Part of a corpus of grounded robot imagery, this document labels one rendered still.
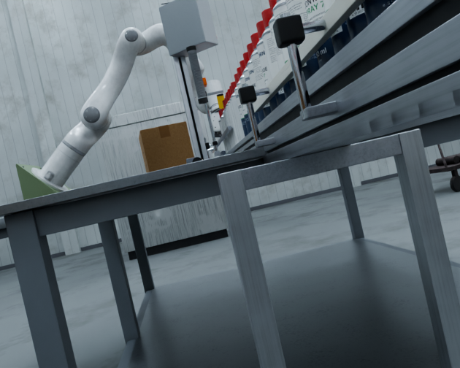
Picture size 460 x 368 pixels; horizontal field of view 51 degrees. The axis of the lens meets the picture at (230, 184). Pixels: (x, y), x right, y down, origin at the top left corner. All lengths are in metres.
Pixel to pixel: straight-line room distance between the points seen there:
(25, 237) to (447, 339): 0.84
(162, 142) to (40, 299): 1.50
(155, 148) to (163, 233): 4.35
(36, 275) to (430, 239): 0.78
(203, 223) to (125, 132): 1.65
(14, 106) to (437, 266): 10.64
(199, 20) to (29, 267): 1.11
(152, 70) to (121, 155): 4.31
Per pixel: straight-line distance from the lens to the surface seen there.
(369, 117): 0.48
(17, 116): 11.15
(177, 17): 1.91
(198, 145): 1.89
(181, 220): 6.75
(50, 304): 1.11
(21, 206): 1.07
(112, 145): 6.84
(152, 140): 2.48
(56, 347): 1.13
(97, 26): 11.21
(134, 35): 2.26
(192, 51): 1.84
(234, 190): 0.80
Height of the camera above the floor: 0.78
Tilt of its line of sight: 1 degrees down
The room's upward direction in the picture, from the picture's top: 13 degrees counter-clockwise
